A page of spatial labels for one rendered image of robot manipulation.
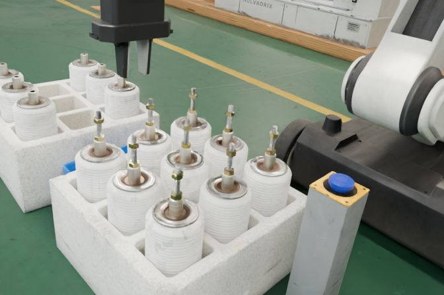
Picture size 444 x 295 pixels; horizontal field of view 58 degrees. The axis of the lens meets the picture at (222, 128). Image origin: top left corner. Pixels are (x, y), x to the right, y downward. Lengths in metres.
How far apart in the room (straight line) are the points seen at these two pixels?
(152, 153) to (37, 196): 0.37
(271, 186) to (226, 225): 0.12
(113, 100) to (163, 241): 0.58
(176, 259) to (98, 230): 0.16
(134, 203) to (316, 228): 0.31
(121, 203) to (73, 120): 0.52
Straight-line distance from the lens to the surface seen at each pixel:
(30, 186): 1.08
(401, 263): 1.09
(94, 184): 0.81
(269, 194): 0.79
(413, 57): 0.86
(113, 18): 0.59
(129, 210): 0.72
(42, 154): 1.05
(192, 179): 0.77
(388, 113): 0.84
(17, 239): 1.05
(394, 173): 1.03
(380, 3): 2.75
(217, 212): 0.71
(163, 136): 0.88
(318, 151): 1.07
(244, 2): 3.34
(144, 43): 0.64
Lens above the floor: 0.66
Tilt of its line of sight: 26 degrees down
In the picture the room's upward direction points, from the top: 6 degrees clockwise
